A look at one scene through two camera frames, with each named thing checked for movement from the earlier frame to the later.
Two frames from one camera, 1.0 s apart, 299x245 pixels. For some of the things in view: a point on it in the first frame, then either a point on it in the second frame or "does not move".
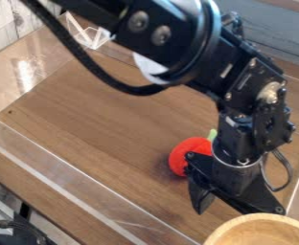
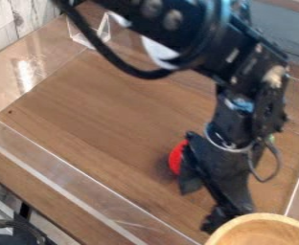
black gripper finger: x=202 y=197 to x=218 y=216
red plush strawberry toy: x=194 y=144 does not move
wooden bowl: x=261 y=230 does not move
